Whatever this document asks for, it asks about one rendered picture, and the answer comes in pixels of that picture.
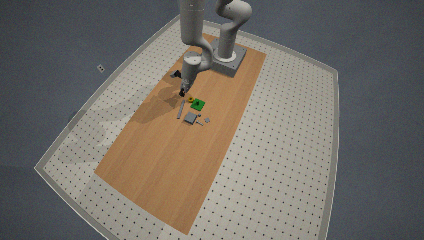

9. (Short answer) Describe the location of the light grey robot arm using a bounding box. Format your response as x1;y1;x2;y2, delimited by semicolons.
170;0;252;83

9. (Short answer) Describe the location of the green flat plate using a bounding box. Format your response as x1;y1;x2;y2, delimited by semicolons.
191;98;206;112

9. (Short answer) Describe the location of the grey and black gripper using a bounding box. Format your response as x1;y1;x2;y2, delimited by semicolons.
179;79;194;97

